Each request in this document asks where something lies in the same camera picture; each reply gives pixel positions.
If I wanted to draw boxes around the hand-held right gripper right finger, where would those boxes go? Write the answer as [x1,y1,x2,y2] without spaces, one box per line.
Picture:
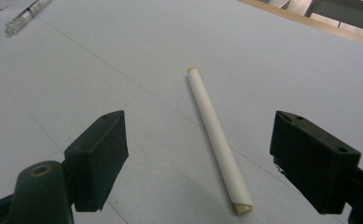
[269,110,362,216]

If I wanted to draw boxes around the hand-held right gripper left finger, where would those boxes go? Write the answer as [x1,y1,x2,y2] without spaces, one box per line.
[63,110,130,213]

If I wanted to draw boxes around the white paper-wrapped stick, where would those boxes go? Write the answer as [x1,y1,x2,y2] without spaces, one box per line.
[187,66,254,217]

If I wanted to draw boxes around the clear and white pen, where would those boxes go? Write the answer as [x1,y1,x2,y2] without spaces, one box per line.
[4,0,53,35]

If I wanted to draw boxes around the wooden table edge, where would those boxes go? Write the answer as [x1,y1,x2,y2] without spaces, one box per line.
[237,0,363,49]

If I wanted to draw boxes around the dark grey furniture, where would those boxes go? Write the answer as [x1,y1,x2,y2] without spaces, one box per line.
[304,0,363,35]

